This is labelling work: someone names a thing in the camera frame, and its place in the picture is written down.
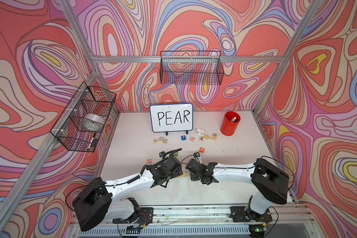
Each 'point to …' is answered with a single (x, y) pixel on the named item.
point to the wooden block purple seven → (201, 138)
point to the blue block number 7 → (183, 138)
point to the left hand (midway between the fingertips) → (177, 172)
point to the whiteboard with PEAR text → (173, 117)
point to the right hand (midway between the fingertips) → (197, 176)
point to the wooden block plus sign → (213, 138)
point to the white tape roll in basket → (95, 118)
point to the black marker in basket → (89, 144)
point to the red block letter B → (202, 149)
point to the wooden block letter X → (214, 134)
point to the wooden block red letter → (148, 161)
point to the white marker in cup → (233, 119)
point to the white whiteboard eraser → (200, 131)
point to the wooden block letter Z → (192, 139)
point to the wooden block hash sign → (206, 136)
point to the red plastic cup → (229, 123)
